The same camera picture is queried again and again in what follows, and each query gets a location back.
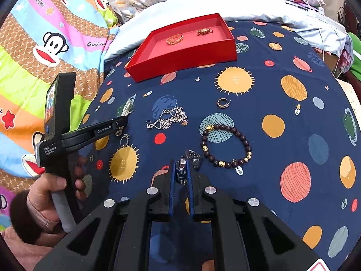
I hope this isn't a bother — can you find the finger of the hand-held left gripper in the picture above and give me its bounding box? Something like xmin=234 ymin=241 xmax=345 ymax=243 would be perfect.
xmin=60 ymin=135 xmax=113 ymax=151
xmin=60 ymin=116 xmax=129 ymax=142

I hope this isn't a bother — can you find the pearl bracelet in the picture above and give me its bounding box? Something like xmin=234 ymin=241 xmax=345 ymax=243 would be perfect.
xmin=121 ymin=96 xmax=136 ymax=117

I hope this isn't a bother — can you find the red cardboard box tray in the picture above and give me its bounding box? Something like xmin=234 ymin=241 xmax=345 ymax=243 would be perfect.
xmin=125 ymin=13 xmax=236 ymax=83

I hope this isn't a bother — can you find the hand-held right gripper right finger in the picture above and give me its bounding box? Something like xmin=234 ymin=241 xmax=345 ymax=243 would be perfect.
xmin=185 ymin=161 xmax=323 ymax=271

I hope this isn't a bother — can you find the person's left forearm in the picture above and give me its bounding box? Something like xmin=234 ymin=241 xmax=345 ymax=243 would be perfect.
xmin=0 ymin=190 xmax=69 ymax=271

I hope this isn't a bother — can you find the colourful monkey print blanket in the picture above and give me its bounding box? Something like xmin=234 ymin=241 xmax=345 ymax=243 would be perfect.
xmin=0 ymin=0 xmax=125 ymax=232

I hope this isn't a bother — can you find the navy planet print blanket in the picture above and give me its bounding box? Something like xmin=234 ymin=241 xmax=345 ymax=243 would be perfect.
xmin=76 ymin=20 xmax=361 ymax=271

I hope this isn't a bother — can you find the person's left hand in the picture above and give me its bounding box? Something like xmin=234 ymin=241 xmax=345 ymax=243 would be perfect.
xmin=27 ymin=172 xmax=88 ymax=230

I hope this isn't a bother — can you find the silver infinity chain bracelet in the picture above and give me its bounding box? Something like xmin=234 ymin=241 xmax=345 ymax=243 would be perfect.
xmin=146 ymin=106 xmax=189 ymax=130

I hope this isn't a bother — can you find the silver metal watch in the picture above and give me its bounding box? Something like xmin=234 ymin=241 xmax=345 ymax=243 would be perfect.
xmin=175 ymin=150 xmax=202 ymax=185

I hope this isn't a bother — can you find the gold bangle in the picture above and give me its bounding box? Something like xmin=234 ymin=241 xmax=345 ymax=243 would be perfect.
xmin=166 ymin=34 xmax=184 ymax=46

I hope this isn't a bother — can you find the green cloth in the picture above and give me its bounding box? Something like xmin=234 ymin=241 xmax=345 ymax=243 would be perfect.
xmin=347 ymin=32 xmax=361 ymax=80

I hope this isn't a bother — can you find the dark wooden bead bracelet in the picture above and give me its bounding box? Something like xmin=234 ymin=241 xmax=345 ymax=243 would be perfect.
xmin=201 ymin=124 xmax=252 ymax=169

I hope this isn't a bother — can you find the light blue quilt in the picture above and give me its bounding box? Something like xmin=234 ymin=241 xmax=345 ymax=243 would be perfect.
xmin=104 ymin=0 xmax=347 ymax=60

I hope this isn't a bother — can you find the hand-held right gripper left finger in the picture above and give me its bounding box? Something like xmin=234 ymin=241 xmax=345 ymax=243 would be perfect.
xmin=34 ymin=159 xmax=178 ymax=271

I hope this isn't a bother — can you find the white cable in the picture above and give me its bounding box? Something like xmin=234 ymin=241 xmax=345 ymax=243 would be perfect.
xmin=293 ymin=0 xmax=339 ymax=77

